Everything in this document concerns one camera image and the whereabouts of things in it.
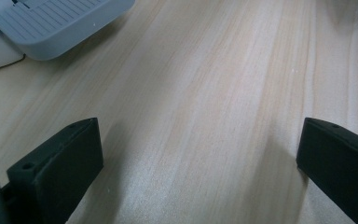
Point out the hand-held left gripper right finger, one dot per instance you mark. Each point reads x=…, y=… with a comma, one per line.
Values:
x=341, y=165

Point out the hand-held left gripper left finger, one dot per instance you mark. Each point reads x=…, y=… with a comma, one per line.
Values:
x=62, y=168

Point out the white pedal trash bin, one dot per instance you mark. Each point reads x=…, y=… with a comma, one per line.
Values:
x=59, y=34

